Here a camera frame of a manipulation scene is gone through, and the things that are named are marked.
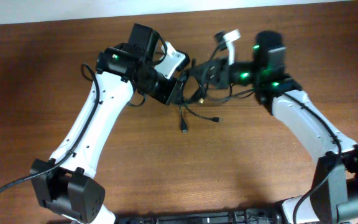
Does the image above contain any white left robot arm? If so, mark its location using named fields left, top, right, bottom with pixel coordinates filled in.
left=30, top=24, right=190, bottom=223

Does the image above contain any black right camera cable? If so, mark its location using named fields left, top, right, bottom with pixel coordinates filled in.
left=203, top=40, right=257, bottom=103

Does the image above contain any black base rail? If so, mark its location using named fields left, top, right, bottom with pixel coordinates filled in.
left=115, top=208, right=283, bottom=224

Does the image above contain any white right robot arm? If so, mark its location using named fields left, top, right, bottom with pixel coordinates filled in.
left=200, top=30, right=358, bottom=223

